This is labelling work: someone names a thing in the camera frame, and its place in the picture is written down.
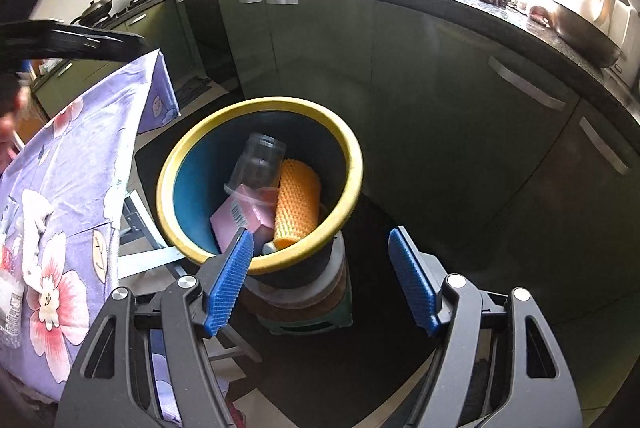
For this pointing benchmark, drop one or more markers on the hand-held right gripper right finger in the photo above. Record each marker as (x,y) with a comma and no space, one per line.
(412,280)

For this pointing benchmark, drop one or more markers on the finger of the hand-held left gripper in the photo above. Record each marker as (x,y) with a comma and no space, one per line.
(65,41)

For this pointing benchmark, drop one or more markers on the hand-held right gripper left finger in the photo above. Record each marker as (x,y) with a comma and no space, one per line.
(230,283)

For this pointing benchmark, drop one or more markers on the pink box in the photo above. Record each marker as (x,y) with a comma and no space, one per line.
(240,215)

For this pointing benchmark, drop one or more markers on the yellow-rimmed dark trash bin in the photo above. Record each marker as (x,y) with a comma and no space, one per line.
(195,188)

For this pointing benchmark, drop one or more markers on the orange ribbed sponge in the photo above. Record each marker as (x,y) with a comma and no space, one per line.
(297,203)

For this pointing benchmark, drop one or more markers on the clear plastic cup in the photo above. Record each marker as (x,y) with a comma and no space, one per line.
(257,163)

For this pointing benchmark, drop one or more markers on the black wok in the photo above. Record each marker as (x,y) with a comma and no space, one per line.
(92,11)

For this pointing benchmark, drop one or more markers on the green lower cabinets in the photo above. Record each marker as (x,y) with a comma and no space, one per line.
(125,58)

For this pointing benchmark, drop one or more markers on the brown round stool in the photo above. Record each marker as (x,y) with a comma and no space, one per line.
(342,288)

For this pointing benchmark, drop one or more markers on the white round stool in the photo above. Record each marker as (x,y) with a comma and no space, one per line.
(300,295)

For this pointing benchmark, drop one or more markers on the teal plastic stool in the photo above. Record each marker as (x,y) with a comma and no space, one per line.
(310,320)

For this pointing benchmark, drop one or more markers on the purple floral tablecloth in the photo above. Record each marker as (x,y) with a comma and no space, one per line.
(85,168)

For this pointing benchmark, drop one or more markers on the black countertop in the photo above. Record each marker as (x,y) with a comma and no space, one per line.
(525,21)

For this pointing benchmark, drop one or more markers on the metal bowl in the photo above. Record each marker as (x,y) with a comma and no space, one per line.
(585,36)

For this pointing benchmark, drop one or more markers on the metal table frame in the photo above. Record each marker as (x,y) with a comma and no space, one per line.
(145,253)

